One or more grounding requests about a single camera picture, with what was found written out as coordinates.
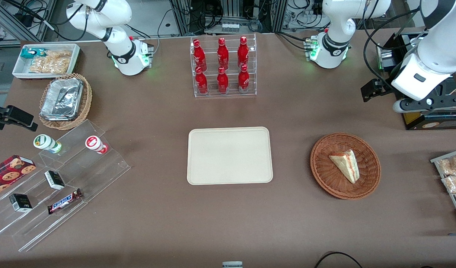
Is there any green lid yogurt cup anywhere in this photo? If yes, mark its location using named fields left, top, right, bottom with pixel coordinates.
left=33, top=134, right=63, bottom=154

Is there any beige plastic tray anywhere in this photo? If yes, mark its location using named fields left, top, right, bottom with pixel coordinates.
left=187, top=127, right=273, bottom=185

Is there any clear acrylic stepped display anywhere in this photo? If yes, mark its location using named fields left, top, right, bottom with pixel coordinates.
left=0, top=119, right=131, bottom=253

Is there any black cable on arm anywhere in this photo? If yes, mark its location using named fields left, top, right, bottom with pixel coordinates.
left=363, top=7, right=424, bottom=93

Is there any teal snack packet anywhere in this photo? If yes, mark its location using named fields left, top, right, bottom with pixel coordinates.
left=20, top=48, right=47, bottom=60

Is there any black cable on table edge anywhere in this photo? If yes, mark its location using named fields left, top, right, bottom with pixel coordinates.
left=313, top=252, right=363, bottom=268

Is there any tray with packaged snacks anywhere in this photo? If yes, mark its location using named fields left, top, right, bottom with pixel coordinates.
left=430, top=148, right=456, bottom=227

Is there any red cookie box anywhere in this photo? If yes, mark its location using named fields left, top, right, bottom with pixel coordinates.
left=0, top=155, right=37, bottom=198

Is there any aluminium equipment rack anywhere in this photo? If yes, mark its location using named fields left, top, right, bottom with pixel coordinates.
left=170, top=0, right=288, bottom=35

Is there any Snickers chocolate bar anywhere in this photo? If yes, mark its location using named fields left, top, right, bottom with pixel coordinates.
left=47, top=188, right=83, bottom=215

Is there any small black box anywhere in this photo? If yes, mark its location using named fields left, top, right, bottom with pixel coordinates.
left=9, top=194, right=33, bottom=213
left=44, top=170, right=65, bottom=191

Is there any clear snack bag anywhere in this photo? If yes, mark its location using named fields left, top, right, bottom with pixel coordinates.
left=436, top=154, right=456, bottom=175
left=442, top=175, right=456, bottom=194

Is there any white rectangular bin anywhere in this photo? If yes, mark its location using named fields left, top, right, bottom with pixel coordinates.
left=12, top=44, right=81, bottom=80

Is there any clear acrylic bottle rack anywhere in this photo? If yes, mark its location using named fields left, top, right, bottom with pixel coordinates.
left=190, top=33, right=257, bottom=98

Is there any red lid yogurt cup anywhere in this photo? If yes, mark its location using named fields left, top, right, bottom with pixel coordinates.
left=85, top=135, right=108, bottom=155

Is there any clear bag of crackers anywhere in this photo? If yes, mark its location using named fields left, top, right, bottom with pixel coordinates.
left=29, top=50, right=73, bottom=74

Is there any stack of foil containers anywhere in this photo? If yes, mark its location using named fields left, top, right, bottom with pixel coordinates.
left=40, top=77, right=84, bottom=121

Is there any triangular sandwich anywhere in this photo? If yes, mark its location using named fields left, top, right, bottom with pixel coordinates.
left=328, top=149, right=361, bottom=184

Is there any black hot food display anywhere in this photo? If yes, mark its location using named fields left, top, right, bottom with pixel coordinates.
left=376, top=32, right=456, bottom=131

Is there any aluminium frame with cables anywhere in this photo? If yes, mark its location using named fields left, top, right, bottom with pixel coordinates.
left=0, top=0, right=58, bottom=42

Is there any light wicker basket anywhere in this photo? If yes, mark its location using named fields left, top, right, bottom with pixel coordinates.
left=39, top=73, right=93, bottom=130

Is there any brown wicker basket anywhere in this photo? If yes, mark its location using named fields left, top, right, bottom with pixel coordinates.
left=310, top=133, right=382, bottom=200

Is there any red cola bottle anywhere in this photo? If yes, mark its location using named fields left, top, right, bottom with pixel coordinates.
left=217, top=37, right=229, bottom=70
left=237, top=36, right=249, bottom=69
left=238, top=64, right=250, bottom=93
left=195, top=66, right=208, bottom=95
left=217, top=66, right=229, bottom=94
left=193, top=39, right=207, bottom=72

